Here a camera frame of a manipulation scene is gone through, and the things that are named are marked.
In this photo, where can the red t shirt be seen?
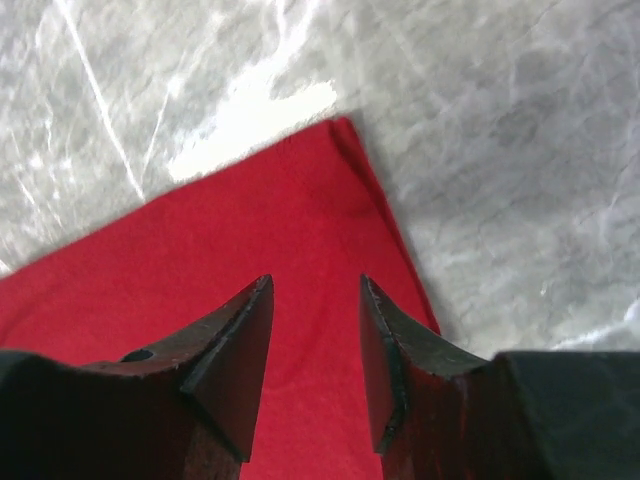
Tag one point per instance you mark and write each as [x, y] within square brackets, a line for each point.
[309, 212]

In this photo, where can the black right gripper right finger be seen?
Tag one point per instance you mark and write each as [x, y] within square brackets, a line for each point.
[437, 411]

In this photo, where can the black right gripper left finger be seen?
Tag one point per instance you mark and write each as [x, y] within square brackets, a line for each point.
[184, 407]

